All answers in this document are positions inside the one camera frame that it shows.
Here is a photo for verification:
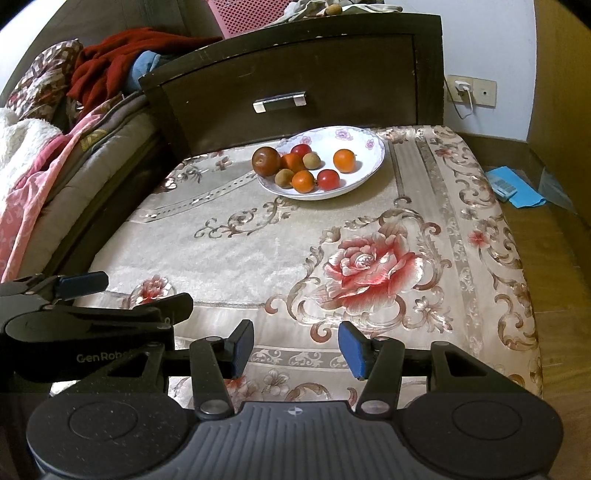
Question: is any dark wooden drawer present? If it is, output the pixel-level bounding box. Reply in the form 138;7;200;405
168;33;424;156

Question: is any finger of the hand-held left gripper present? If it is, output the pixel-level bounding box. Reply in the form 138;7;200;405
0;271;110;306
59;292;194;329

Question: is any white floral plate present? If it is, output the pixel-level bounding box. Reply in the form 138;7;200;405
256;126;387;201

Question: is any white charger cable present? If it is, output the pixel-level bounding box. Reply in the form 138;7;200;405
444;76;475;119

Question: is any large dark red plum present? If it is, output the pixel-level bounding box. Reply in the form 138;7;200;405
252;146;282;177

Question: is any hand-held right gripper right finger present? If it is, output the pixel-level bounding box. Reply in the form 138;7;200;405
338;320;498;416

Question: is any white wall socket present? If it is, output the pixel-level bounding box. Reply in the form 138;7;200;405
447;75;477;105

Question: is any pink plastic basket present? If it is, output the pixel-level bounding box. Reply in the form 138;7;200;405
207;0;302;41

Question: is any brown wooden headboard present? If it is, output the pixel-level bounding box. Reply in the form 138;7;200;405
0;0;214;95

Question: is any pink floral blanket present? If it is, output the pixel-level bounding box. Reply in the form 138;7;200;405
0;92;126;283

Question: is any wooden wardrobe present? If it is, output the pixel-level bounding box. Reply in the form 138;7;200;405
530;0;591;178

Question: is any white fleece blanket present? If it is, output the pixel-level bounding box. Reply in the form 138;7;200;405
0;107;64;204

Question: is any brown patterned pillow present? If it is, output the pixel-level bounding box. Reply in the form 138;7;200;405
7;39;85;121

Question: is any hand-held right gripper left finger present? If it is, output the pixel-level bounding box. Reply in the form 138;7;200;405
105;319;256;419

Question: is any metal drawer handle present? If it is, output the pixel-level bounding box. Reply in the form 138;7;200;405
253;91;308;114

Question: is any dark wooden nightstand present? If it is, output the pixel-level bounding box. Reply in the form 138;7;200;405
139;13;448;160

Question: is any blue garment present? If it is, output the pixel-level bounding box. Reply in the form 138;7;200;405
128;50;177;85

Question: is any beige floral table cloth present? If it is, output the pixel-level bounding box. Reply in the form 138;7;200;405
88;124;544;408

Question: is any grey cloth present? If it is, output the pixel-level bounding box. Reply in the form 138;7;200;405
281;0;405;19

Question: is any red garment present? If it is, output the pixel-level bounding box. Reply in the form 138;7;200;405
67;27;223;108

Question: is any blue packet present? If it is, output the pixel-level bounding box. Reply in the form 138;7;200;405
485;166;547;210

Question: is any grey mattress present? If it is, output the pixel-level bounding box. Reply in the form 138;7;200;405
28;90;172;274

